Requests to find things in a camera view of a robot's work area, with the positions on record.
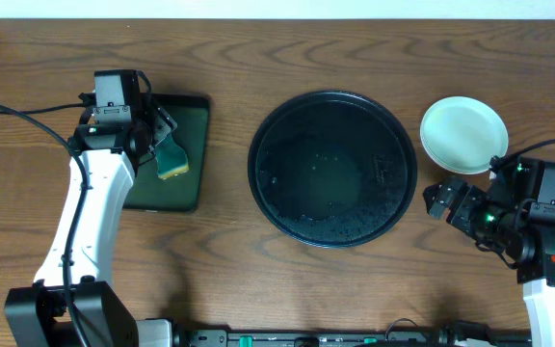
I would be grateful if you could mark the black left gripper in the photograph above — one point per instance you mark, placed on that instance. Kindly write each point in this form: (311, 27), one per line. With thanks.
(163, 127)

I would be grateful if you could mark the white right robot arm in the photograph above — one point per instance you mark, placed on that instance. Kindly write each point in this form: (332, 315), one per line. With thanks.
(514, 219)

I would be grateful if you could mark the green and yellow sponge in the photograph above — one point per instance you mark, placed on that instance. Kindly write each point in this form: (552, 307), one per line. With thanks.
(171, 159)

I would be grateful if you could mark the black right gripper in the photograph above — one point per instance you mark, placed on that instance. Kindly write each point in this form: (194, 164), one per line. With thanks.
(458, 203)

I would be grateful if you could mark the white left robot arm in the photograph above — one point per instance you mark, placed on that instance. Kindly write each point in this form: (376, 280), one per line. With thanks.
(72, 301)

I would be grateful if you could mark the round black serving tray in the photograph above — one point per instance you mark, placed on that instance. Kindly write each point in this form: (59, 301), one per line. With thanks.
(332, 169)

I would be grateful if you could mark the mint green plate with stain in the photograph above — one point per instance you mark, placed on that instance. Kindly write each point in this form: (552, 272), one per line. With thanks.
(471, 120)

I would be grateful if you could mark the black rectangular tray with water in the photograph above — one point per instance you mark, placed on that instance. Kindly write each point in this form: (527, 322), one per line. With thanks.
(178, 193)

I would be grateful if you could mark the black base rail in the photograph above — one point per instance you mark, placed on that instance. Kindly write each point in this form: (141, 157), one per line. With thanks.
(220, 338)

